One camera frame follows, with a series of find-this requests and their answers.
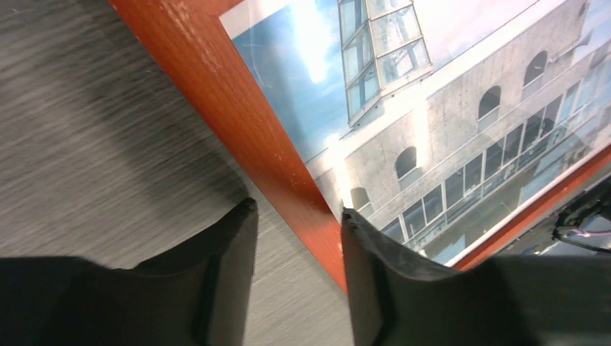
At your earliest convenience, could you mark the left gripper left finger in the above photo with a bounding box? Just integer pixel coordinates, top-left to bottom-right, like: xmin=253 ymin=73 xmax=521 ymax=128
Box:
xmin=1 ymin=198 xmax=258 ymax=345

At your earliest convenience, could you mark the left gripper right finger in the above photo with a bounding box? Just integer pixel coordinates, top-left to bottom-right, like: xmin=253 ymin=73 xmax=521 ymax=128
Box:
xmin=341 ymin=209 xmax=610 ymax=345

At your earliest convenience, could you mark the orange wooden picture frame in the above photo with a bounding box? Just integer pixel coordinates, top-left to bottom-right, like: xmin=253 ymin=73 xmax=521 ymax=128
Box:
xmin=111 ymin=1 xmax=610 ymax=287

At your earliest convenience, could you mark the building and sky photo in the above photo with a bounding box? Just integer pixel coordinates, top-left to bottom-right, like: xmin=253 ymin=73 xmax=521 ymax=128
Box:
xmin=220 ymin=0 xmax=610 ymax=265

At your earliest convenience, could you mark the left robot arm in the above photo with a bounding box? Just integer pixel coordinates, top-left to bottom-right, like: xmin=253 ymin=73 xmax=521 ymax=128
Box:
xmin=1 ymin=180 xmax=610 ymax=345

